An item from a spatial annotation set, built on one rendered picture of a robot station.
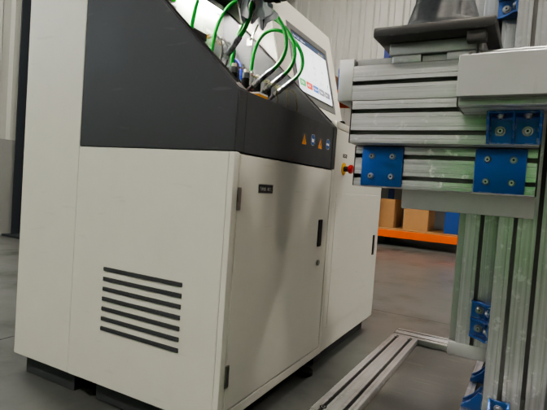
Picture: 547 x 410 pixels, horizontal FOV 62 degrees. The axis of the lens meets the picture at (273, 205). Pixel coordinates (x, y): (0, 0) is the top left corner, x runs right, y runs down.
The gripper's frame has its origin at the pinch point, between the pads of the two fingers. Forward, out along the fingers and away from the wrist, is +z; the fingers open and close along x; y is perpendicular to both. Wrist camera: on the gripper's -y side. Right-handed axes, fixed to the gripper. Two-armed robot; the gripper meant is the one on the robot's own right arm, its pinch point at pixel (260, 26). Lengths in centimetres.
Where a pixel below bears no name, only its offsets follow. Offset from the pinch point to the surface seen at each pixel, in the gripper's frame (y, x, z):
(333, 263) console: 16, 43, 81
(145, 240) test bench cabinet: -13, -34, 70
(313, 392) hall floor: 22, 17, 123
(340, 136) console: 16, 40, 31
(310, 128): 15.8, 11.1, 32.0
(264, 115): 15.7, -20.0, 32.7
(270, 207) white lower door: 16, -13, 58
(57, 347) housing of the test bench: -48, -34, 109
